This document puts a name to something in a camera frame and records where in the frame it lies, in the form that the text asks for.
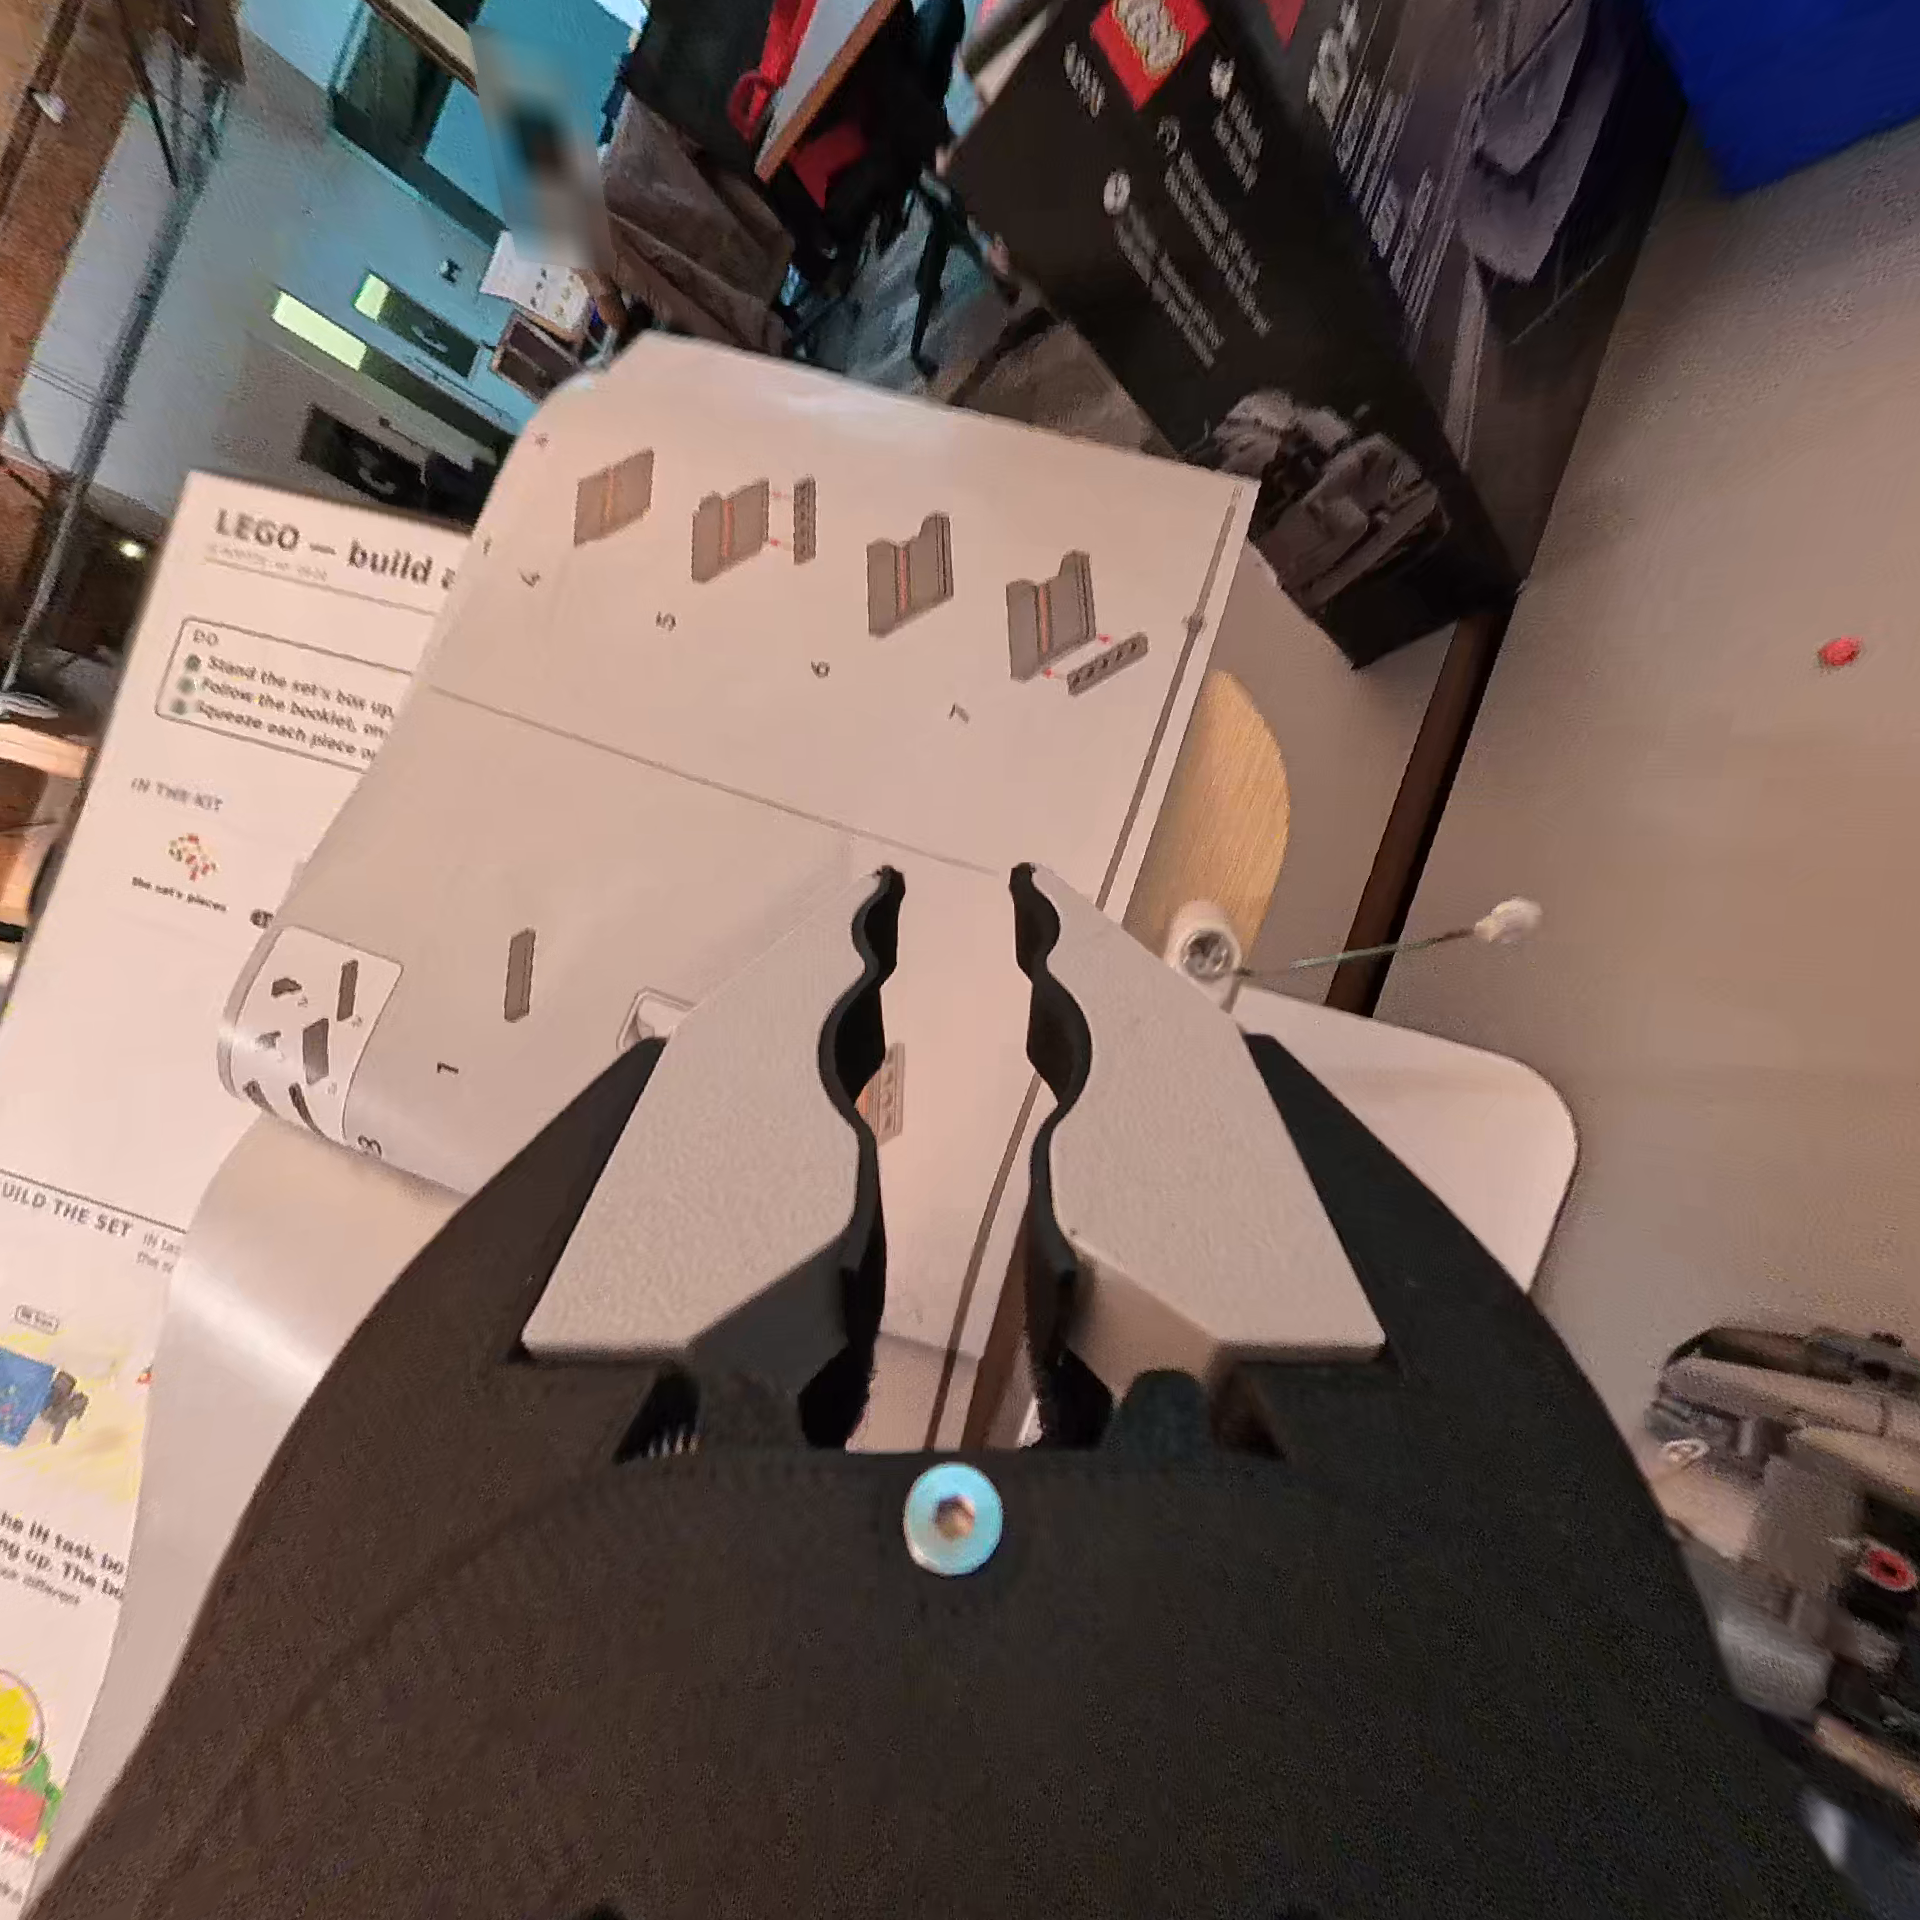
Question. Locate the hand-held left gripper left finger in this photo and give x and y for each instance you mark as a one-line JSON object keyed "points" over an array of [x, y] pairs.
{"points": [[704, 1201]]}

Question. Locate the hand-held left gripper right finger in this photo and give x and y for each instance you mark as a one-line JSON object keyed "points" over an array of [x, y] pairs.
{"points": [[1202, 1201]]}

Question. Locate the grey lego car model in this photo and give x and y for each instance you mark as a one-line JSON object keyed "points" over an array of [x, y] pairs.
{"points": [[1785, 1532]]}

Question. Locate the black lego set box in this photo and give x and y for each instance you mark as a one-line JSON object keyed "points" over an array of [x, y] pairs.
{"points": [[1306, 272]]}

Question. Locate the white adjustable stand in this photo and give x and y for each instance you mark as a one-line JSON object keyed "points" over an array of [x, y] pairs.
{"points": [[1439, 1142]]}

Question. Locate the instruction booklet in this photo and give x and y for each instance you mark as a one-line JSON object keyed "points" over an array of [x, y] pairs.
{"points": [[750, 781]]}

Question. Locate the printed task sheet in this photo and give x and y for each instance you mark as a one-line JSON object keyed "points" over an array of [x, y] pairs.
{"points": [[90, 1050]]}

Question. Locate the blue storage bin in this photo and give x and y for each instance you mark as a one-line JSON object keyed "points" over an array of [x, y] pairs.
{"points": [[1785, 76]]}

